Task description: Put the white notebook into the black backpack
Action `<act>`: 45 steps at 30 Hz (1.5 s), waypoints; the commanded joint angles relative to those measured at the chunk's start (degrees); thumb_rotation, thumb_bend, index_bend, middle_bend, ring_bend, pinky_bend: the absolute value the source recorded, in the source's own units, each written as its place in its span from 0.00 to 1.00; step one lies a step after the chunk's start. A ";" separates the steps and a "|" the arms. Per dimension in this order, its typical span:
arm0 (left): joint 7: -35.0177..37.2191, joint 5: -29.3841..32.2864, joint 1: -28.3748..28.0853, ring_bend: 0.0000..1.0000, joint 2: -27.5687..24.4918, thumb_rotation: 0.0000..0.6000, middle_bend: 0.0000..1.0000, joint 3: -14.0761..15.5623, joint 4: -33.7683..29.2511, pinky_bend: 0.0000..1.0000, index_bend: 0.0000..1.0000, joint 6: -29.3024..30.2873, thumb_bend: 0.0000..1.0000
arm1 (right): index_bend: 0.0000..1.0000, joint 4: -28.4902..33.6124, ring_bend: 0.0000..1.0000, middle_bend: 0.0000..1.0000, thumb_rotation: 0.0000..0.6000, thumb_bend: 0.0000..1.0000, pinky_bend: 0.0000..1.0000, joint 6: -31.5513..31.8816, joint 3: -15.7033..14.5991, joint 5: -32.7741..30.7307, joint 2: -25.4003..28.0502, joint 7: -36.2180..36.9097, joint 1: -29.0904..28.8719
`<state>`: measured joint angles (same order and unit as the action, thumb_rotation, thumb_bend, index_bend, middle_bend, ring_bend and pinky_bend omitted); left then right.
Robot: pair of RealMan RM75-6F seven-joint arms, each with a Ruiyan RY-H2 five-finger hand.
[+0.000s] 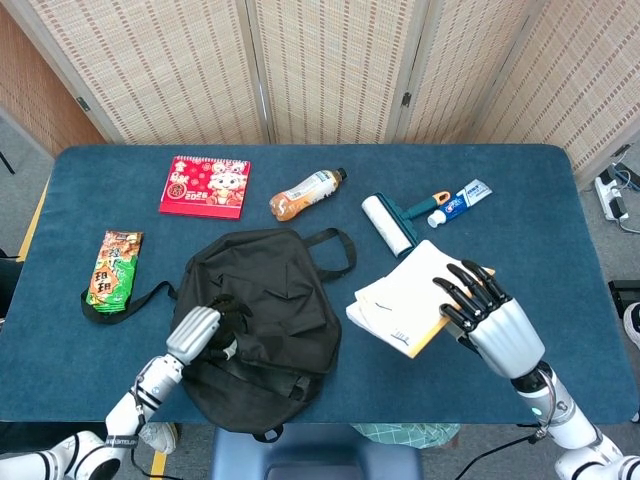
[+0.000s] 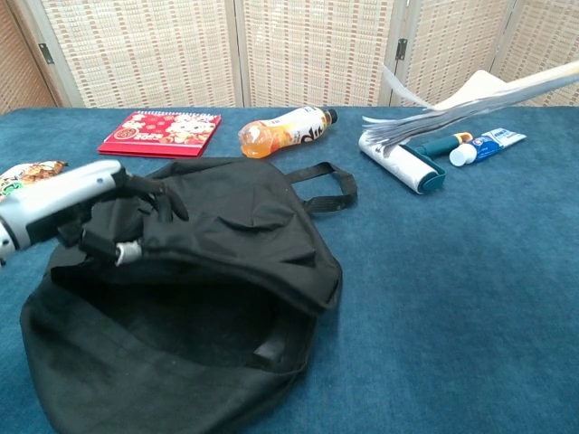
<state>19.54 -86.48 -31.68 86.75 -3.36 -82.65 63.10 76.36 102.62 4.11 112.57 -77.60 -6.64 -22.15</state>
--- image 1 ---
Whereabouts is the white yellow notebook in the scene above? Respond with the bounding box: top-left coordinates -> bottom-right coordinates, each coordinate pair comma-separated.
345,239 -> 497,360

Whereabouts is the green checked cloth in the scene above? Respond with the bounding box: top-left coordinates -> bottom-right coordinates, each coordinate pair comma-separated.
349,423 -> 461,449

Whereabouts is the white black shoe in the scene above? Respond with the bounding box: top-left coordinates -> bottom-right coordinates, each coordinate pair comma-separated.
622,302 -> 640,351

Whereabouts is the white sneaker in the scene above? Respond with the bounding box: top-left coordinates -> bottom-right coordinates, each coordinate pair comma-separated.
138,422 -> 179,455

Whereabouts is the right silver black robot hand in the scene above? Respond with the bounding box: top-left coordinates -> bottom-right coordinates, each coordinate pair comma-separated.
432,258 -> 546,380

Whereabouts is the red desk calendar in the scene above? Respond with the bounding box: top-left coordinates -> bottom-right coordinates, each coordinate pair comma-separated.
158,155 -> 252,221

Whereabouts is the blue white toothpaste tube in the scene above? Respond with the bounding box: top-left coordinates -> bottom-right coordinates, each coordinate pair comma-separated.
426,179 -> 494,229

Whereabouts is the blue felt table cover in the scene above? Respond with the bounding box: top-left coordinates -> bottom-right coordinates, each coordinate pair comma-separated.
0,143 -> 640,426

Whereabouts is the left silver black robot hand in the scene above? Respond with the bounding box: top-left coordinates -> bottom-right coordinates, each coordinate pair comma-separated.
165,293 -> 254,369

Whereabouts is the orange drink bottle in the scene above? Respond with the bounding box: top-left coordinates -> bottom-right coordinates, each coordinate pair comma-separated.
268,167 -> 348,222

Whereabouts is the white power strip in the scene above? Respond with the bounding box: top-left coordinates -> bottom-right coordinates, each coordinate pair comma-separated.
593,167 -> 630,222

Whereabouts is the beige woven screen panel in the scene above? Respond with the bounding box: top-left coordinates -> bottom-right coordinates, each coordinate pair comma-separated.
469,0 -> 640,189
7,0 -> 274,146
394,0 -> 551,146
244,0 -> 431,146

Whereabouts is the black fabric backpack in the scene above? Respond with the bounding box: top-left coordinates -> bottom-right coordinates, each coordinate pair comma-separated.
80,227 -> 358,444

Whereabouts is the black box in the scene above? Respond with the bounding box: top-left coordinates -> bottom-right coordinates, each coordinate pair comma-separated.
607,279 -> 640,321

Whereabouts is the blue padded robot base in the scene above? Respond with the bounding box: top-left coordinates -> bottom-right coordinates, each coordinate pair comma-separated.
209,423 -> 425,480

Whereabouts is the teal handled lint roller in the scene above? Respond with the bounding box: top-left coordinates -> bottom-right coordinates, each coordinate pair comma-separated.
360,190 -> 454,259

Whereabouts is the green snack bag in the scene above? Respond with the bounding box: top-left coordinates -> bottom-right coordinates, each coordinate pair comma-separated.
85,230 -> 145,315

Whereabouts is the black object beside table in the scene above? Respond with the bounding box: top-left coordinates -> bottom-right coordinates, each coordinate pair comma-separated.
0,249 -> 24,321

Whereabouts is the brown woven screen panel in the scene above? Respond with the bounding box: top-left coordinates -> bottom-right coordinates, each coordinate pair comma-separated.
0,0 -> 109,159

